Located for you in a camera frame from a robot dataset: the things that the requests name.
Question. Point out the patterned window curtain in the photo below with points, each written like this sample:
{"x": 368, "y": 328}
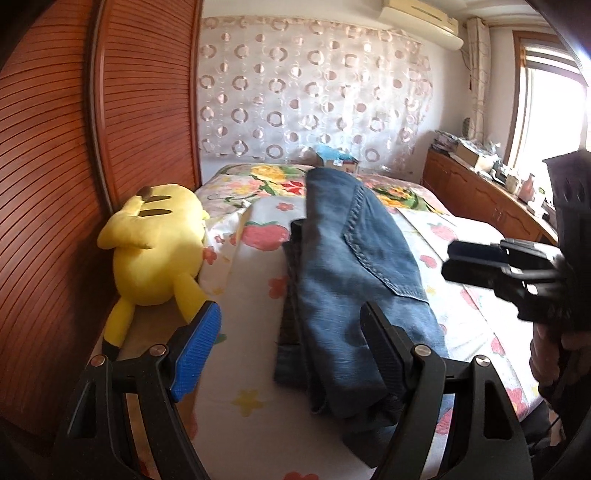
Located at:
{"x": 478, "y": 69}

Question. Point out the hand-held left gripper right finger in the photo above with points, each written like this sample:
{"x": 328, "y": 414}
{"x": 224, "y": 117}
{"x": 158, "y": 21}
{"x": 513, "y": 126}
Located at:
{"x": 388, "y": 346}

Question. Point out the blue denim pants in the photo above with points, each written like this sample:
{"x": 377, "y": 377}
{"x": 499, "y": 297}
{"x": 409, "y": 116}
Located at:
{"x": 351, "y": 258}

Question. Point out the white air conditioner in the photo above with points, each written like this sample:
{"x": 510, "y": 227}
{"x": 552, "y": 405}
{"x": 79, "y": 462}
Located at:
{"x": 425, "y": 21}

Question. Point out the person's right hand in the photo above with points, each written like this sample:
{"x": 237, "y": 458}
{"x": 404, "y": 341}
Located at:
{"x": 545, "y": 355}

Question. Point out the white floral blanket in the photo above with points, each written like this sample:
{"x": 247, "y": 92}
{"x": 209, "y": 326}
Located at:
{"x": 258, "y": 323}

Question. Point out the pile of assorted small items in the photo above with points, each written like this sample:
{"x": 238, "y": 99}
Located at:
{"x": 475, "y": 154}

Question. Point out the pink floral bedspread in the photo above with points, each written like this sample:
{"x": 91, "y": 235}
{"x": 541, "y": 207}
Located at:
{"x": 277, "y": 177}

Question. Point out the wooden side cabinet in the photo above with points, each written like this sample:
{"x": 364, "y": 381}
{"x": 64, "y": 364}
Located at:
{"x": 461, "y": 184}

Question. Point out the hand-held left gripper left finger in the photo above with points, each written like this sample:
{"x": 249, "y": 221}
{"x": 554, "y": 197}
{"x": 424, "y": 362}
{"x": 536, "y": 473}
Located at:
{"x": 194, "y": 350}

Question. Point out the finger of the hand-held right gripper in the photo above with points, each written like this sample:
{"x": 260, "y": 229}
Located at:
{"x": 475, "y": 274}
{"x": 475, "y": 252}

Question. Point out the sheer circle-patterned curtain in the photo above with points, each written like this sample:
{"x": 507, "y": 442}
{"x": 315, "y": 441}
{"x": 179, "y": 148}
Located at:
{"x": 300, "y": 92}

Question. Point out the blue cardboard box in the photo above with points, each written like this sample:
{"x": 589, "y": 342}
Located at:
{"x": 334, "y": 159}

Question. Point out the yellow plush toy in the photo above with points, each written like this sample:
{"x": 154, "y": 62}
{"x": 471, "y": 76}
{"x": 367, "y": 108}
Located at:
{"x": 147, "y": 249}

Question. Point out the window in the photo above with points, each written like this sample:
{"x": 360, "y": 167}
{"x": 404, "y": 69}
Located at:
{"x": 549, "y": 106}

